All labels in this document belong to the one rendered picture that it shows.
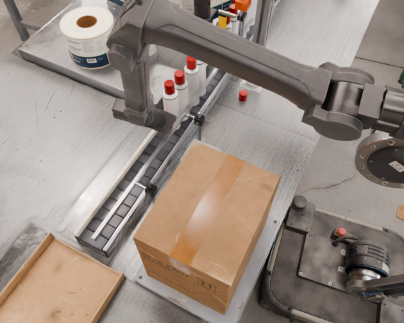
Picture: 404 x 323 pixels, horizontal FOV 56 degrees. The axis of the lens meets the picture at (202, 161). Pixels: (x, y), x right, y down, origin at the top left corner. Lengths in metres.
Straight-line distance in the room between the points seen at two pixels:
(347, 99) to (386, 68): 2.51
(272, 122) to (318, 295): 0.79
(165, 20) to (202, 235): 0.47
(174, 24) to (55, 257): 0.82
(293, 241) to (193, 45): 1.38
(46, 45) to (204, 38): 1.22
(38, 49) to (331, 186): 1.69
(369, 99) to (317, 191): 1.67
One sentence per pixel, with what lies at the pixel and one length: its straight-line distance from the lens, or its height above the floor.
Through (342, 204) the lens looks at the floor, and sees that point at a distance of 2.29.
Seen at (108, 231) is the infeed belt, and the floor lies 0.88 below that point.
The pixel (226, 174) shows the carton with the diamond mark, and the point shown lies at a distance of 0.92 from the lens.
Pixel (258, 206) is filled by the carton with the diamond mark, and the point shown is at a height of 1.12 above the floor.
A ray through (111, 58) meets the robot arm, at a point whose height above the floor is 1.47.
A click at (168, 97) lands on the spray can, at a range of 1.19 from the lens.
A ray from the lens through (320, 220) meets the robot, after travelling 1.92.
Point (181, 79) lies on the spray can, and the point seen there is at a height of 1.07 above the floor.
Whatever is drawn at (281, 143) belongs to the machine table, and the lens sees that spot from 1.37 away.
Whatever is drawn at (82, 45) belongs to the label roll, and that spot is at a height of 0.99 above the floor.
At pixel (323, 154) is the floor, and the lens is 2.45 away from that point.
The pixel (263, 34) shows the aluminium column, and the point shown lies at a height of 1.08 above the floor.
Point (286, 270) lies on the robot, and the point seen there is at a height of 0.24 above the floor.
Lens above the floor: 1.90
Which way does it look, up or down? 56 degrees down
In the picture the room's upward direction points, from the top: straight up
